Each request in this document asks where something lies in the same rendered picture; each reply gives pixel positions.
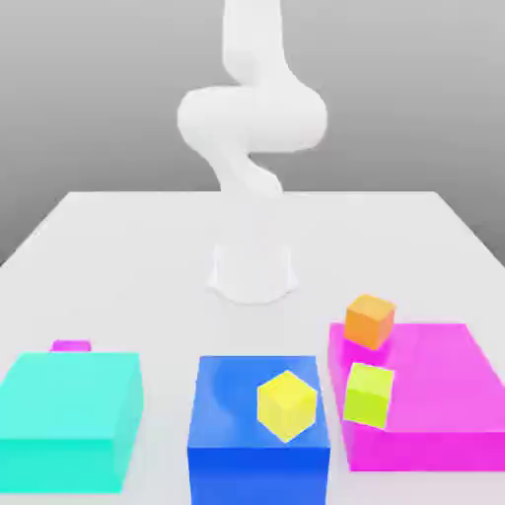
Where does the small lime cube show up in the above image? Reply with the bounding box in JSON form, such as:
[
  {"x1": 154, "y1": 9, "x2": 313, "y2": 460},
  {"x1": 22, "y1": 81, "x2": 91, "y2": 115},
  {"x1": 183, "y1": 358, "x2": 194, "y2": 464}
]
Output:
[{"x1": 341, "y1": 362, "x2": 395, "y2": 430}]

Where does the small magenta cube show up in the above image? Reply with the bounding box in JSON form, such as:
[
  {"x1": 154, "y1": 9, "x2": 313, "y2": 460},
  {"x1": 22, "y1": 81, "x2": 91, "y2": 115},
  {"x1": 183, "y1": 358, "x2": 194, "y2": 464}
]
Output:
[{"x1": 49, "y1": 338, "x2": 93, "y2": 353}]

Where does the small orange cube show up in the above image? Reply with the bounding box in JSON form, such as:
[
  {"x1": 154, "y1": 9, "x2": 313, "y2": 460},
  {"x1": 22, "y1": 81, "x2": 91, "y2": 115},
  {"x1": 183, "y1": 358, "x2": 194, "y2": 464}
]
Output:
[{"x1": 343, "y1": 293, "x2": 397, "y2": 351}]

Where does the large magenta box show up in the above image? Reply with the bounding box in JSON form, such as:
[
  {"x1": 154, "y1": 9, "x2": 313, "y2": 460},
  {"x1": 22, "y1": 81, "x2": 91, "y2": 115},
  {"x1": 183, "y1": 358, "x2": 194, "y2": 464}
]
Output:
[{"x1": 327, "y1": 322, "x2": 505, "y2": 473}]

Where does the small yellow cube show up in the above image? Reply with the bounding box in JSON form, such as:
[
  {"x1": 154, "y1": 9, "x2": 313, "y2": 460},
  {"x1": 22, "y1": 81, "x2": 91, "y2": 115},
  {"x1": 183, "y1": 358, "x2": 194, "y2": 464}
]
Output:
[{"x1": 255, "y1": 369, "x2": 319, "y2": 444}]

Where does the large blue box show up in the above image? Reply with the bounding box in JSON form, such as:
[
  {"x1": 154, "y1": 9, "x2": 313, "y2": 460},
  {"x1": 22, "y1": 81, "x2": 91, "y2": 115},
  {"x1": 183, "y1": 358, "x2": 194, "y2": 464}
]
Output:
[{"x1": 186, "y1": 354, "x2": 331, "y2": 505}]

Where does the large cyan box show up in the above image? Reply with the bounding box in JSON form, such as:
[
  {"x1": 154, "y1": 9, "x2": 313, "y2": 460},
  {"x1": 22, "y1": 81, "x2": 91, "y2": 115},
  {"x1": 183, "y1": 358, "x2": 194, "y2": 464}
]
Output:
[{"x1": 0, "y1": 351, "x2": 145, "y2": 495}]

